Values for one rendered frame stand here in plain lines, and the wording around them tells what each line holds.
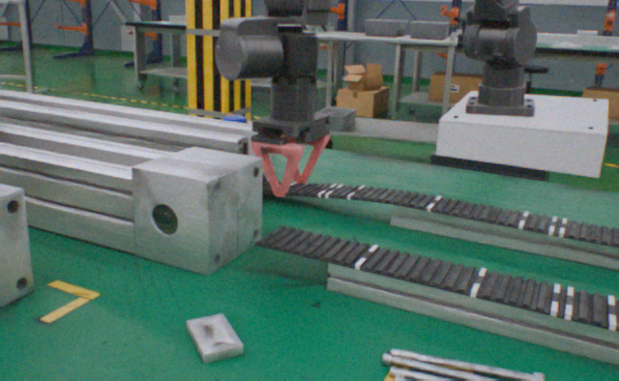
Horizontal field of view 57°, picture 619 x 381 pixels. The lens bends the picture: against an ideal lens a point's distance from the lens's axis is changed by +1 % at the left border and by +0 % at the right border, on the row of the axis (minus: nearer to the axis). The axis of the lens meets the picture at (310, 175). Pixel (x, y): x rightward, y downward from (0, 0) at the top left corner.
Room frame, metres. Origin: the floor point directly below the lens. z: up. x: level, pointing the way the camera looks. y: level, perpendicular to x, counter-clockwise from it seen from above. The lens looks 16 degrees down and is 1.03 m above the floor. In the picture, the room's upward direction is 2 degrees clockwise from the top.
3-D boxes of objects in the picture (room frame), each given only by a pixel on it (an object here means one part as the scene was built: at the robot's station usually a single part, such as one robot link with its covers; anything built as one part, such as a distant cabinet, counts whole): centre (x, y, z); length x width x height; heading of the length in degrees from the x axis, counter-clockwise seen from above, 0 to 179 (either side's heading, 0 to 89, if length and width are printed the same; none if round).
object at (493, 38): (1.04, -0.33, 0.97); 0.09 x 0.05 x 0.10; 132
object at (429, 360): (0.36, -0.12, 0.78); 0.11 x 0.01 x 0.01; 74
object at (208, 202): (0.57, 0.11, 0.83); 0.12 x 0.09 x 0.10; 155
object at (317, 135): (0.74, 0.02, 0.84); 0.07 x 0.07 x 0.09; 65
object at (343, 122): (3.83, -0.41, 0.50); 1.03 x 0.55 x 1.01; 76
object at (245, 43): (0.70, 0.05, 1.00); 0.12 x 0.09 x 0.12; 132
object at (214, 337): (0.39, 0.07, 0.78); 0.05 x 0.03 x 0.01; 27
